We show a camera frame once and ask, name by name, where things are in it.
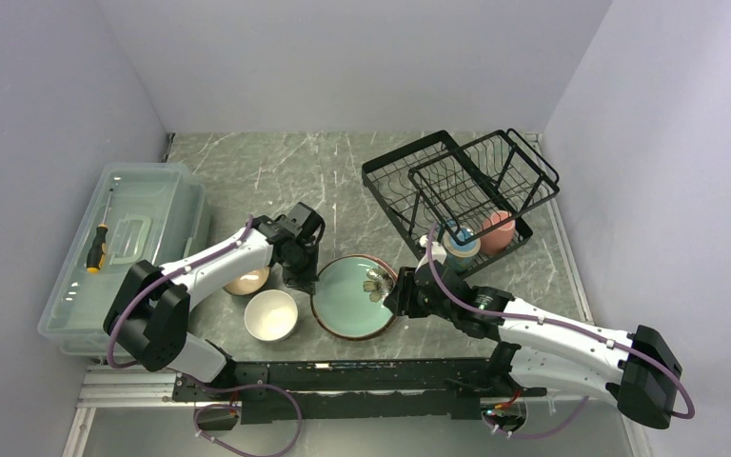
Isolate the light blue flower plate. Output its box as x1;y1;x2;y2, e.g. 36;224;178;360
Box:
311;255;400;341

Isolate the white bowl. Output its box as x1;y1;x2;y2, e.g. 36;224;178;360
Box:
244;289;298;343

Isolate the blue mug orange inside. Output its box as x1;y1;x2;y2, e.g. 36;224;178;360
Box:
440;220;481;273

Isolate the pink mug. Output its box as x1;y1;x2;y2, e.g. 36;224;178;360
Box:
480;210;516;255

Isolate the black wire dish rack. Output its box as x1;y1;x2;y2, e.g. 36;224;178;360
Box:
362;129;560;278

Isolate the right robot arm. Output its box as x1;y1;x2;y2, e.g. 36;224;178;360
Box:
384;261;696;429

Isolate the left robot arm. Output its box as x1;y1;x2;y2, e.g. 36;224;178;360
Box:
103;203;326;400

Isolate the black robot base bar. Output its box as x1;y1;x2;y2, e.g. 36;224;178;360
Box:
172;357;528;425

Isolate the red rimmed bottom plate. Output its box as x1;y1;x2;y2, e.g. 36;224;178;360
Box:
309;253;401;343

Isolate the dark bowl beige inside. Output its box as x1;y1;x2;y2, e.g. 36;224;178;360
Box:
224;267;270;296

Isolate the clear plastic storage box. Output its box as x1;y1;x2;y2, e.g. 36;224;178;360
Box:
37;163;210;358

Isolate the yellow black screwdriver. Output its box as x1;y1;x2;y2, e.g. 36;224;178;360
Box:
86;188;114;273

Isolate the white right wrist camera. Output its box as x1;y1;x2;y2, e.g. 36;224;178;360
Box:
416;235;447;269

